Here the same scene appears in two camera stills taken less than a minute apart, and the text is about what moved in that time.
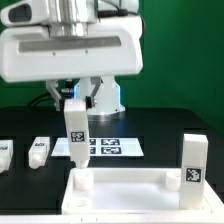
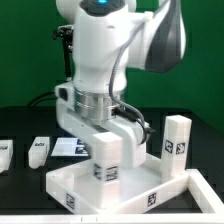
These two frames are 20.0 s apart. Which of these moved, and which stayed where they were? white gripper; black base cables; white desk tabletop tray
Moved: white desk tabletop tray; white gripper
Stayed: black base cables
